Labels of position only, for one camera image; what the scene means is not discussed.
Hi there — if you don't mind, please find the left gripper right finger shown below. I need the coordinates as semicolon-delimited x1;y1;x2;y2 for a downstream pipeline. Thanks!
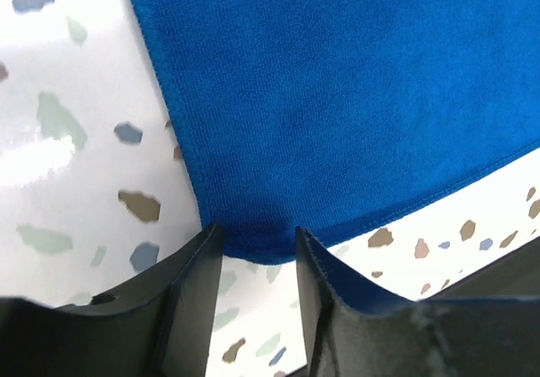
296;229;539;377

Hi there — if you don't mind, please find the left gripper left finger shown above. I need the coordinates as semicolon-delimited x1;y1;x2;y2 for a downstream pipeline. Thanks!
1;225;224;376

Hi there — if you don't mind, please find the blue towel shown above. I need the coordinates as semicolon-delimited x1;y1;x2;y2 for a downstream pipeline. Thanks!
131;0;539;312

